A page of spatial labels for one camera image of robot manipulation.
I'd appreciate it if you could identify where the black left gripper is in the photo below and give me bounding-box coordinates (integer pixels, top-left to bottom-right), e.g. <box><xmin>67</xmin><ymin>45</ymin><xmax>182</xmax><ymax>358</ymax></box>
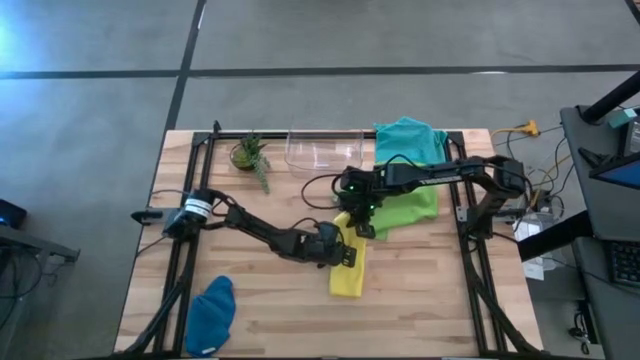
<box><xmin>299</xmin><ymin>232</ymin><xmax>358</xmax><ymax>269</ymax></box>

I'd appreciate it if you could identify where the green microfiber towel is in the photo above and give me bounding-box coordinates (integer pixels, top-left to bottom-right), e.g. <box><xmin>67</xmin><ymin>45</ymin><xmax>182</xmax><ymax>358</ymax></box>
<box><xmin>369</xmin><ymin>184</ymin><xmax>441</xmax><ymax>241</ymax></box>

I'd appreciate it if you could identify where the black aluminium table frame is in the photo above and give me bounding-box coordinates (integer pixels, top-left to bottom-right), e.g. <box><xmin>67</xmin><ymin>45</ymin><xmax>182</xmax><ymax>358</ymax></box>
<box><xmin>113</xmin><ymin>119</ymin><xmax>551</xmax><ymax>359</ymax></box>

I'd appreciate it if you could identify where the small teal box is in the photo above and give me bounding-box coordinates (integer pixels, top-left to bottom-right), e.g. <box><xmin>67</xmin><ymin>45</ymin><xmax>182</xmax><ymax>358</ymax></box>
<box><xmin>608</xmin><ymin>107</ymin><xmax>639</xmax><ymax>129</ymax></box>

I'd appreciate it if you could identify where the black slanted pole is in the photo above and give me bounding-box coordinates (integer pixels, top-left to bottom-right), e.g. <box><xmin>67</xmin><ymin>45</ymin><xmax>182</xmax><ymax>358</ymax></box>
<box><xmin>581</xmin><ymin>69</ymin><xmax>640</xmax><ymax>125</ymax></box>

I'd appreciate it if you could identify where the teal microfiber towel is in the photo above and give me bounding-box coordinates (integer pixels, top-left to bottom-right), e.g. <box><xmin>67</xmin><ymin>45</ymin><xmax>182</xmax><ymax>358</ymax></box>
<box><xmin>373</xmin><ymin>116</ymin><xmax>449</xmax><ymax>167</ymax></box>

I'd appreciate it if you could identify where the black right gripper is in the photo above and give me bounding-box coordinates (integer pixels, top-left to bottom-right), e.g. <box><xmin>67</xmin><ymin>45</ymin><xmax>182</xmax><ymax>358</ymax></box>
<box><xmin>344</xmin><ymin>187</ymin><xmax>386</xmax><ymax>239</ymax></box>

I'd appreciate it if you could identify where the grey side desk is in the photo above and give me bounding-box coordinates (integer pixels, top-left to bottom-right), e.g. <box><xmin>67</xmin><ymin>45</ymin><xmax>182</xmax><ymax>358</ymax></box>
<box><xmin>559</xmin><ymin>104</ymin><xmax>640</xmax><ymax>360</ymax></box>

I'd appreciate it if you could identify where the clear plastic bin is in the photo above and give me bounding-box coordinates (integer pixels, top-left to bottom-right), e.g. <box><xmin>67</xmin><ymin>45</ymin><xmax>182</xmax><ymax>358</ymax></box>
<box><xmin>284</xmin><ymin>128</ymin><xmax>365</xmax><ymax>179</ymax></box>

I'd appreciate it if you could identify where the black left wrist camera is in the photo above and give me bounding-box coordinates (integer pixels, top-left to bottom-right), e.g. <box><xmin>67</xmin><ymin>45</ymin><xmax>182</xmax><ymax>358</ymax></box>
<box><xmin>314</xmin><ymin>222</ymin><xmax>342</xmax><ymax>246</ymax></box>

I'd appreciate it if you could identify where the potted succulent plant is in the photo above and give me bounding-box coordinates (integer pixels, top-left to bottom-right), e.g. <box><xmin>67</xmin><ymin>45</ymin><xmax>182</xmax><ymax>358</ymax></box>
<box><xmin>229</xmin><ymin>132</ymin><xmax>272</xmax><ymax>195</ymax></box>

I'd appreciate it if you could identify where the yellow microfiber towel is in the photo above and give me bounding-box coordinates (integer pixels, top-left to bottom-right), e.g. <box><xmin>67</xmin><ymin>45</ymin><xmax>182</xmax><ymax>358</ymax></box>
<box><xmin>328</xmin><ymin>210</ymin><xmax>369</xmax><ymax>300</ymax></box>

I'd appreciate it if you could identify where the dark blue microfiber towel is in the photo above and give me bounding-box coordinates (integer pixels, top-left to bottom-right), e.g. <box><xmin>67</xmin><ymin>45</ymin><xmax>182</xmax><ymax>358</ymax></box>
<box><xmin>184</xmin><ymin>274</ymin><xmax>237</xmax><ymax>358</ymax></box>

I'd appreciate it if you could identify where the laptop with blue screen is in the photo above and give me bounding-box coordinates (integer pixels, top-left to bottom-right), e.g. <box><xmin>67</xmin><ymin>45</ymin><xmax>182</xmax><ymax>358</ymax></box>
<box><xmin>589</xmin><ymin>152</ymin><xmax>640</xmax><ymax>191</ymax></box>

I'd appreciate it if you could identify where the black side cart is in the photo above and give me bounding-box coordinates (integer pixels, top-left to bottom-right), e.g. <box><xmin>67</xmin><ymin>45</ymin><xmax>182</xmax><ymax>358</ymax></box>
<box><xmin>0</xmin><ymin>198</ymin><xmax>81</xmax><ymax>311</ymax></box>

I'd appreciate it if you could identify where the black left camera cable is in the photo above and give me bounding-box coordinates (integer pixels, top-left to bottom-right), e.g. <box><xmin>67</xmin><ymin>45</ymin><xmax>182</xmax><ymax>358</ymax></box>
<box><xmin>287</xmin><ymin>217</ymin><xmax>322</xmax><ymax>235</ymax></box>

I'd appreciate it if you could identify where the yellow extension cable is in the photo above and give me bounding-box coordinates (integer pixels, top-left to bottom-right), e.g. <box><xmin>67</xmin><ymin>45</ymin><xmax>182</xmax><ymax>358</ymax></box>
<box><xmin>490</xmin><ymin>119</ymin><xmax>542</xmax><ymax>146</ymax></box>

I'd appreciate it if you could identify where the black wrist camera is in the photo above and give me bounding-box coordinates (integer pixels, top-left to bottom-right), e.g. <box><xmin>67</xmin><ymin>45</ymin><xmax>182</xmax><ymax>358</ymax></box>
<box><xmin>339</xmin><ymin>168</ymin><xmax>374</xmax><ymax>194</ymax></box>
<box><xmin>314</xmin><ymin>222</ymin><xmax>342</xmax><ymax>246</ymax></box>

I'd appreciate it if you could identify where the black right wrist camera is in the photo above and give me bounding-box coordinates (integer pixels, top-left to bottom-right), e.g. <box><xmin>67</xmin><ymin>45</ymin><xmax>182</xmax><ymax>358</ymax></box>
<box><xmin>339</xmin><ymin>168</ymin><xmax>374</xmax><ymax>194</ymax></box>

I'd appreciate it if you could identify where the black base mount bracket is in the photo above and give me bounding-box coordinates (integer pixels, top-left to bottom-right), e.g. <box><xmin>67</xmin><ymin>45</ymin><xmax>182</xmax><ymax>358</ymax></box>
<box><xmin>130</xmin><ymin>208</ymin><xmax>166</xmax><ymax>225</ymax></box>

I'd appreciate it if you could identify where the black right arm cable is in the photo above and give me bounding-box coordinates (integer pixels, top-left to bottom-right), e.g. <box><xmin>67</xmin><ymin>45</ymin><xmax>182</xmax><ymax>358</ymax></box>
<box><xmin>300</xmin><ymin>173</ymin><xmax>351</xmax><ymax>210</ymax></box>

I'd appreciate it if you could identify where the black keyboard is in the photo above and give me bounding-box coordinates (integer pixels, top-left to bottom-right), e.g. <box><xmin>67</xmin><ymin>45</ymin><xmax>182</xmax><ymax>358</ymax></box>
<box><xmin>607</xmin><ymin>239</ymin><xmax>640</xmax><ymax>287</ymax></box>

